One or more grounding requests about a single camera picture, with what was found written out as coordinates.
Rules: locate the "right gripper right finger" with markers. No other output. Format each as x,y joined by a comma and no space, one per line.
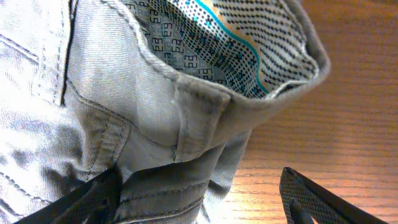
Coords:
304,201

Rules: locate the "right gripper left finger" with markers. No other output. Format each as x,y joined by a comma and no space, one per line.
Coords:
93,202

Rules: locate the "grey shorts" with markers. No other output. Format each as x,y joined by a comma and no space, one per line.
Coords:
167,92

